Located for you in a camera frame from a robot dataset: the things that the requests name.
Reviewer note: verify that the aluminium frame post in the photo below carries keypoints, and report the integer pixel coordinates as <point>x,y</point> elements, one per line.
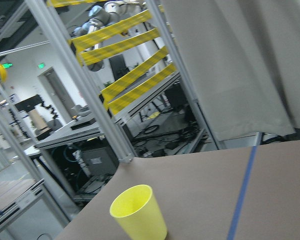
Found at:
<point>55,31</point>

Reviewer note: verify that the white curtain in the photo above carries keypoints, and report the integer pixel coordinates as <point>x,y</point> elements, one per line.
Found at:
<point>243,60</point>

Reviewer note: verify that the yellow paper cup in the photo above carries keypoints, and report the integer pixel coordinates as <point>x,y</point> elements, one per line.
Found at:
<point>137,212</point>

